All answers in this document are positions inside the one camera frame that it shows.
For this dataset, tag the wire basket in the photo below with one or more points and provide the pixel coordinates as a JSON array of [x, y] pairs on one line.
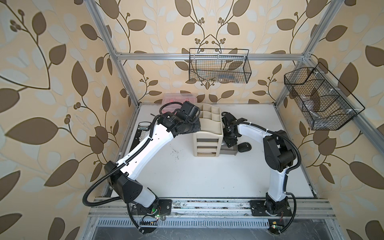
[[324, 100], [219, 65]]

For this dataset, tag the right wire basket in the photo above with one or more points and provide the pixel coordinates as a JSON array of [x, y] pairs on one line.
[[324, 100]]

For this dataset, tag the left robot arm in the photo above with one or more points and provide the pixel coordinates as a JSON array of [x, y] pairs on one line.
[[122, 175]]

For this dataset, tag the black computer mouse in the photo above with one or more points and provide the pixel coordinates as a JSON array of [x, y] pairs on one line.
[[244, 147]]

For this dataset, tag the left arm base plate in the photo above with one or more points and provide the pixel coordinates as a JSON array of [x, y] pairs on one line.
[[161, 207]]

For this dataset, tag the pink plastic toolbox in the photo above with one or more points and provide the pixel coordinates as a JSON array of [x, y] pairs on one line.
[[177, 97]]

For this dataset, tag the back wire basket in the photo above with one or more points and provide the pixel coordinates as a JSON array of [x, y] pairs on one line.
[[219, 65]]

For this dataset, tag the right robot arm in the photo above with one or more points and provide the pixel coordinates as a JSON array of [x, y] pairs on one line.
[[281, 155]]

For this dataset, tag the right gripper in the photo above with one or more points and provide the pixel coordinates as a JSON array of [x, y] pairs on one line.
[[231, 142]]

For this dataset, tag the aluminium frame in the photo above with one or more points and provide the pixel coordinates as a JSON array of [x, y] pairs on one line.
[[346, 166]]

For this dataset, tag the beige drawer organizer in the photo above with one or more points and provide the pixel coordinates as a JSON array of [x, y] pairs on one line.
[[208, 141]]

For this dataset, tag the grey top drawer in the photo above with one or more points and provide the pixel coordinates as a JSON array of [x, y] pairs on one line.
[[225, 150]]

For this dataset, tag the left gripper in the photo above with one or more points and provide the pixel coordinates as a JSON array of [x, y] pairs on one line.
[[197, 126]]

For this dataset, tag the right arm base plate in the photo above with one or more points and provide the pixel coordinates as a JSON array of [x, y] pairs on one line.
[[259, 209]]

